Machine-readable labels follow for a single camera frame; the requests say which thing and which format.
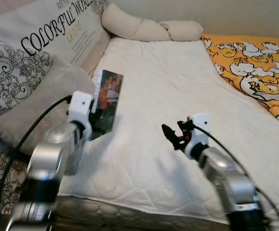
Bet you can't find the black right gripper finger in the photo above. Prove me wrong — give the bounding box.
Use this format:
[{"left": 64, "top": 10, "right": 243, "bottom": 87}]
[{"left": 161, "top": 124, "right": 178, "bottom": 145}]

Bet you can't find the dark red green book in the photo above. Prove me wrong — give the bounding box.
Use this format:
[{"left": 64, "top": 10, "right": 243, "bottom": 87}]
[{"left": 89, "top": 69, "right": 124, "bottom": 141}]

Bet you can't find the yellow cartoon egg blanket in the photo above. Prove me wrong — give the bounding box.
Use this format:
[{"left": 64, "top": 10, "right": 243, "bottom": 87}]
[{"left": 201, "top": 33, "right": 279, "bottom": 128}]

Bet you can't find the white quilted mattress pad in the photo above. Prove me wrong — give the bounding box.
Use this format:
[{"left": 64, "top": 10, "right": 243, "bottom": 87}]
[{"left": 57, "top": 36, "right": 279, "bottom": 227}]

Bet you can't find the cream twisted bolster pillow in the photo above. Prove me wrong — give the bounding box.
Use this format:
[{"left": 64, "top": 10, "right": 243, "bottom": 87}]
[{"left": 101, "top": 2, "right": 203, "bottom": 42}]

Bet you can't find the printed grey white headboard cushion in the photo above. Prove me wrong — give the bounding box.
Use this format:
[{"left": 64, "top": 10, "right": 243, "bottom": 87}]
[{"left": 0, "top": 0, "right": 104, "bottom": 212}]

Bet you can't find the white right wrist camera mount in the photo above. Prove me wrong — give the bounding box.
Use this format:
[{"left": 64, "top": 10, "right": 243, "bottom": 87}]
[{"left": 184, "top": 113, "right": 211, "bottom": 160}]

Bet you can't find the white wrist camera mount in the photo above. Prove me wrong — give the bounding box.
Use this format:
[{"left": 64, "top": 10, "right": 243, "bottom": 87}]
[
  {"left": 67, "top": 91, "right": 94, "bottom": 140},
  {"left": 184, "top": 113, "right": 211, "bottom": 160}
]

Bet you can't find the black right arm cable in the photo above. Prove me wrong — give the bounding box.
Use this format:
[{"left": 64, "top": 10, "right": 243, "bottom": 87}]
[{"left": 190, "top": 123, "right": 279, "bottom": 231}]

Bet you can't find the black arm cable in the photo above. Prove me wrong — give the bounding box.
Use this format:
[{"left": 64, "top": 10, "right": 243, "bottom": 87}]
[
  {"left": 0, "top": 95, "right": 72, "bottom": 212},
  {"left": 190, "top": 123, "right": 279, "bottom": 231}
]

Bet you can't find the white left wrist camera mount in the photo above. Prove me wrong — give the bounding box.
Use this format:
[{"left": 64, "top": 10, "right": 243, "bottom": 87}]
[{"left": 67, "top": 91, "right": 94, "bottom": 140}]

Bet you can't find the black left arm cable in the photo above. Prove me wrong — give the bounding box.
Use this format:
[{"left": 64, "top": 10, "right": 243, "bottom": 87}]
[{"left": 0, "top": 95, "right": 72, "bottom": 212}]

